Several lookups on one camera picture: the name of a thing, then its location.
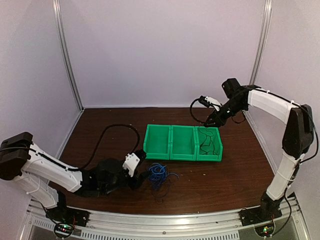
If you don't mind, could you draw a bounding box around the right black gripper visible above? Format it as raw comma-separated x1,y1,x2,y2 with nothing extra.
204,98,247,128

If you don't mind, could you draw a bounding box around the green bin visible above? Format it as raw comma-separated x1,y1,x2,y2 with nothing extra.
195,126,223,162
143,124,172,160
170,125,198,162

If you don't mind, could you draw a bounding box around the blue cable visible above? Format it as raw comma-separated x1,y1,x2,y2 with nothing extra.
147,162,181,191

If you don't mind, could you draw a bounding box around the brown thin cable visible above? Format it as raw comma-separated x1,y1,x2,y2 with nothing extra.
149,172,178,204

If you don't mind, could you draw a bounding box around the black thin cable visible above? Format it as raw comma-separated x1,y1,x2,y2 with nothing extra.
198,126,218,156

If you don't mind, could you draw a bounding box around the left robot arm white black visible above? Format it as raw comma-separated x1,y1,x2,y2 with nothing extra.
0,132,150,222

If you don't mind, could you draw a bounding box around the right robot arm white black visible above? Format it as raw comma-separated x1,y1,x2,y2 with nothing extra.
199,78,319,221

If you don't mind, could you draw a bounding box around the right arm braided black cable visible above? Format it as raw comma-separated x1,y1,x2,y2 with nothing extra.
189,98,211,125

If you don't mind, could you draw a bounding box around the arm braided black cable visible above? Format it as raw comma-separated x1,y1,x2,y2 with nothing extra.
79,123,141,171
189,98,211,125

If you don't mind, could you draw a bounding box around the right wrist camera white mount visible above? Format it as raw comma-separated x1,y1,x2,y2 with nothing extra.
198,95,222,111

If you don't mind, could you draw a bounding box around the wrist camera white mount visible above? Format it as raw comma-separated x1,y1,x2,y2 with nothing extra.
198,95,222,111
122,149,147,178

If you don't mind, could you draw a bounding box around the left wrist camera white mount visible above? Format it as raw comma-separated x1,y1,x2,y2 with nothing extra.
122,149,147,178

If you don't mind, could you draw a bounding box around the left arm braided black cable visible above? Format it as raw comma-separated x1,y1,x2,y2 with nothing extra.
79,123,141,171

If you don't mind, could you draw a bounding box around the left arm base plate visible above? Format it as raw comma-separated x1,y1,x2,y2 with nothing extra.
45,207,90,227

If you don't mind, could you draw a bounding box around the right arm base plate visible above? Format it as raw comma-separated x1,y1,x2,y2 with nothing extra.
238,206,282,226

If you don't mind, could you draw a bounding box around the front aluminium rail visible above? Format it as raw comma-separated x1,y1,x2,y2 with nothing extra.
24,194,308,240

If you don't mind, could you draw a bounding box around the right aluminium frame post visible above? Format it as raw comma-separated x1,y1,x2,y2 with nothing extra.
241,0,273,111

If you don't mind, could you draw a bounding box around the aluminium frame post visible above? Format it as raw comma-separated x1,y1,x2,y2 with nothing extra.
241,0,273,111
52,0,84,112

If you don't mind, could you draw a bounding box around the left aluminium frame post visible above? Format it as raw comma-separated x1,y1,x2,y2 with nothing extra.
52,0,84,112

